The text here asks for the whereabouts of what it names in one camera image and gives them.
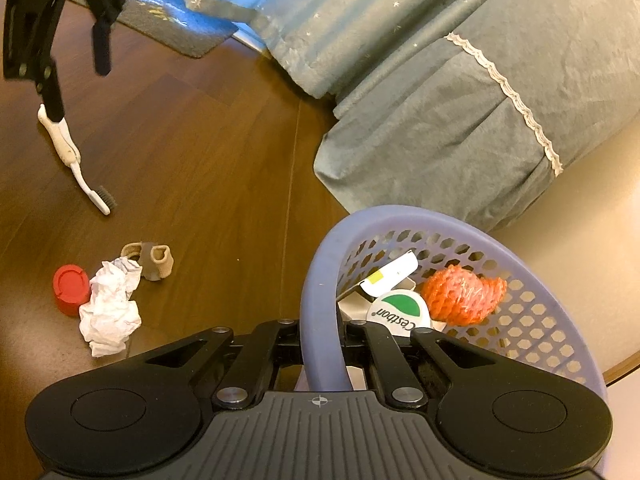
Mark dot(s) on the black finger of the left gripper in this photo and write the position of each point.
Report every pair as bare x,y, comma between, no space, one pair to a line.
105,13
28,33

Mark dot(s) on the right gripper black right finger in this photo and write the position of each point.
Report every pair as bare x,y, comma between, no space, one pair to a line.
373,348

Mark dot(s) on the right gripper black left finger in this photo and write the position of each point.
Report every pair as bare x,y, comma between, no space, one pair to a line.
268,348

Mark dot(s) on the clear crushed plastic bottle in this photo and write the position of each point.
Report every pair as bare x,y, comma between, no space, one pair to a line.
400,311

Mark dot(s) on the orange foam fruit net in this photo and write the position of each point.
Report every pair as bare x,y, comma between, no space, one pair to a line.
460,297

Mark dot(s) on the white toothbrush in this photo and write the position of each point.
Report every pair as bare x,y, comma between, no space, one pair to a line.
70,156

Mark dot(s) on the lavender plastic basket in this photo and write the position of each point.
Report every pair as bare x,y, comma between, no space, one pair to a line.
530,325

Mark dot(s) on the white medicine tablet box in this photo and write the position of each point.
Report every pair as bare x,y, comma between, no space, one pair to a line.
355,303

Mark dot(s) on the blue grey floor mat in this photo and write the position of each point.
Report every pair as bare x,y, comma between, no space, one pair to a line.
172,24

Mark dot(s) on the crumpled white tissue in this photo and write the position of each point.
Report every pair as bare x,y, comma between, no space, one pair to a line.
110,316

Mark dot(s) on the beige toe separator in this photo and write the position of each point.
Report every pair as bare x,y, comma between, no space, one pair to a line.
156,260

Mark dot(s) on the red plastic cap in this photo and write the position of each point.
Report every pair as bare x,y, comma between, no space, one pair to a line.
71,289

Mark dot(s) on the grey-green bed skirt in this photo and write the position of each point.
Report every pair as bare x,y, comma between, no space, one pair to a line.
479,123

